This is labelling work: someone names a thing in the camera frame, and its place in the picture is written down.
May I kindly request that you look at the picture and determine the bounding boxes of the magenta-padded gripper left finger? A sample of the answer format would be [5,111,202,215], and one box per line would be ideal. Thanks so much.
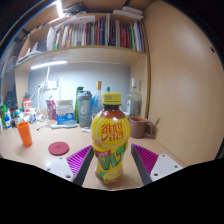
[45,144,95,187]

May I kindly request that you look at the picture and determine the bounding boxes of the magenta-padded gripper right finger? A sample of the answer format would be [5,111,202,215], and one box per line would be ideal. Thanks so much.
[130,143,186,186]

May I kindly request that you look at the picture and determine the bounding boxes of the yellow tea drink bottle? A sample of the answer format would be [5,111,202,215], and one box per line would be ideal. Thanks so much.
[90,92,132,185]

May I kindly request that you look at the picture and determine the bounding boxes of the flat round red coaster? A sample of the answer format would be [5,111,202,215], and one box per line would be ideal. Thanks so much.
[47,141,70,157]

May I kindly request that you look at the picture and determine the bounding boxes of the orange plastic cup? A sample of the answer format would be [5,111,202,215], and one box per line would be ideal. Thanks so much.
[16,121,34,147]

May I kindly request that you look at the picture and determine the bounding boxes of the brown ceramic mug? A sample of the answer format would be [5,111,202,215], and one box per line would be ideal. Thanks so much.
[128,115,156,140]

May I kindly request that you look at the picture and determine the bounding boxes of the blue and white box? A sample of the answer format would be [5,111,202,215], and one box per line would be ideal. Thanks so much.
[55,99,75,126]

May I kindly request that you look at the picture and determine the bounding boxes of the pink carton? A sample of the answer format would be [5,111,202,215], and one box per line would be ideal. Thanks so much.
[45,99,58,121]

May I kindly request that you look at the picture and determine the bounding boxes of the grey shaker bottle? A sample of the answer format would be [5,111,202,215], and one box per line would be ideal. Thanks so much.
[76,90,93,128]

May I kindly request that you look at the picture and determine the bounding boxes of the dark green glass bottle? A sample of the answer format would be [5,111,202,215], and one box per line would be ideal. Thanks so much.
[74,86,85,123]

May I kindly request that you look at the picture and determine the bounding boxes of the red and white can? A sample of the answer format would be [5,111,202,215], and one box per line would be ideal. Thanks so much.
[22,97,33,114]

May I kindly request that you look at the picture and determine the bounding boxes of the white bottle with blue label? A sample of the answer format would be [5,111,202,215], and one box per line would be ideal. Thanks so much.
[3,108,12,130]

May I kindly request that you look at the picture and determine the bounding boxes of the clear glass bottle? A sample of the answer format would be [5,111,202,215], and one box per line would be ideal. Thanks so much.
[126,77,143,118]

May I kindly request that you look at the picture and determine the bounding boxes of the light wooden wardrobe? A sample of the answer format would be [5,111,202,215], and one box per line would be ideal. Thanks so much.
[143,0,224,168]

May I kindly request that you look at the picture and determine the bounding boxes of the green plastic container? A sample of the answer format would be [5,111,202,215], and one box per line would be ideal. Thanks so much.
[0,104,8,128]

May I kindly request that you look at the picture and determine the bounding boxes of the clear bottle with gold cap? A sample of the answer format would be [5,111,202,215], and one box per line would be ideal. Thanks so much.
[91,80,105,118]

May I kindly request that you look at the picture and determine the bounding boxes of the white under-shelf light bar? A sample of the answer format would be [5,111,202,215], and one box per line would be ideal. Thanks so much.
[30,59,69,70]

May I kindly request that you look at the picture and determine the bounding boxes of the wooden shelf unit with books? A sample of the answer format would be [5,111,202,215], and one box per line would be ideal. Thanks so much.
[14,4,149,69]

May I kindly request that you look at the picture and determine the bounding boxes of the white wall socket with cables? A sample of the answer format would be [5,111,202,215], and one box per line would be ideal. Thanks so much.
[43,79,61,92]

